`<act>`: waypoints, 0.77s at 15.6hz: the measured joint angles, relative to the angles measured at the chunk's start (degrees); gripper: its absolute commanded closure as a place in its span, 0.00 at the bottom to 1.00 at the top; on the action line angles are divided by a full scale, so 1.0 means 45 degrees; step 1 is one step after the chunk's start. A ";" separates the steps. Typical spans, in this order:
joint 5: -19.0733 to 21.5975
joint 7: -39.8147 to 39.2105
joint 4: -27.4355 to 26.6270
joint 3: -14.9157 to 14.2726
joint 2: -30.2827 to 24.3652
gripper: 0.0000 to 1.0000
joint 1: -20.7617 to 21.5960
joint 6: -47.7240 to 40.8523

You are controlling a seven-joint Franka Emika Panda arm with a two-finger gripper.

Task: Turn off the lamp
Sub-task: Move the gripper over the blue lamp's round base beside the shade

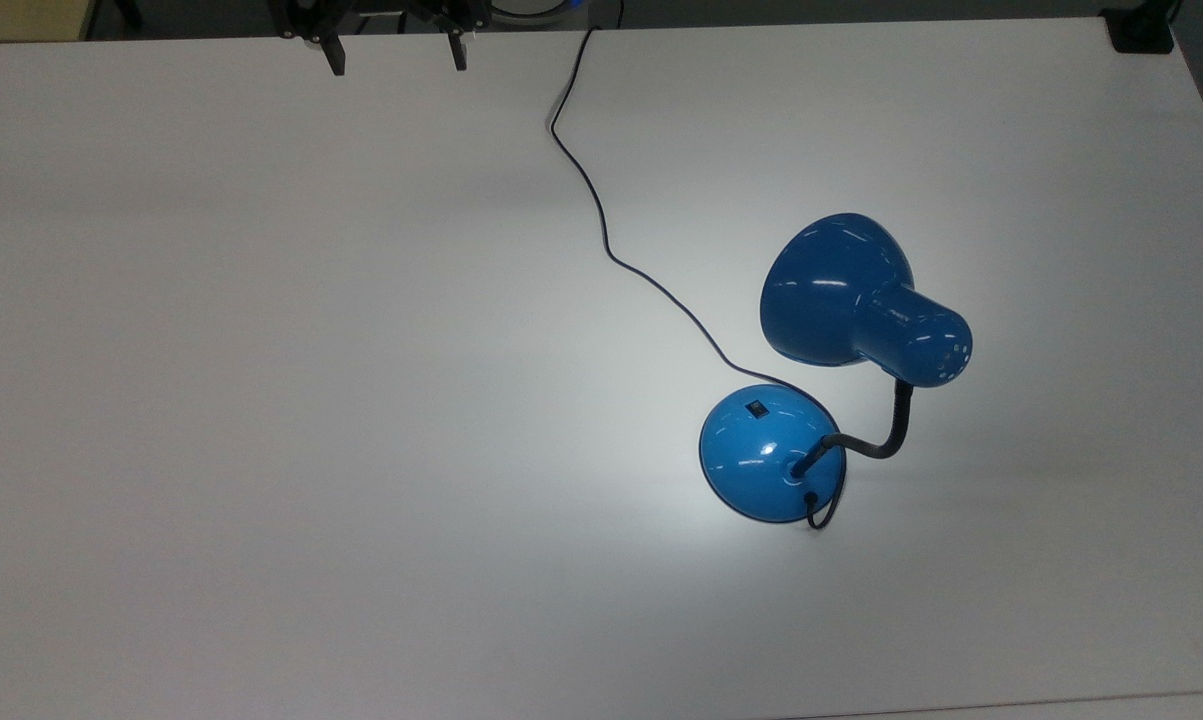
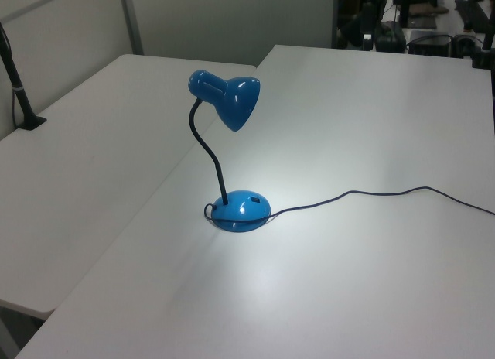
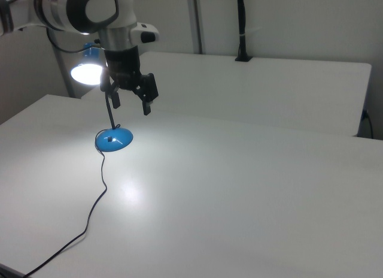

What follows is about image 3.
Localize black lamp power cable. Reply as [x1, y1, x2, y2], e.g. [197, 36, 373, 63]
[22, 123, 122, 277]

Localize black cable at table edge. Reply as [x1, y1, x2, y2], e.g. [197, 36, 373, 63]
[363, 109, 375, 139]

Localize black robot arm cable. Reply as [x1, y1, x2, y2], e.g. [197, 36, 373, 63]
[46, 28, 104, 54]

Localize white adjacent table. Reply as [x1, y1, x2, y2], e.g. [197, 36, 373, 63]
[80, 51, 372, 138]

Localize blue desk lamp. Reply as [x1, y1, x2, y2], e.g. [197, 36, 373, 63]
[70, 43, 135, 153]

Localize black pole with clamp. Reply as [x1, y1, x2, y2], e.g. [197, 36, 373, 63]
[234, 0, 254, 63]

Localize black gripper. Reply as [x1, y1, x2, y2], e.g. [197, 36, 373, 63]
[104, 46, 160, 117]

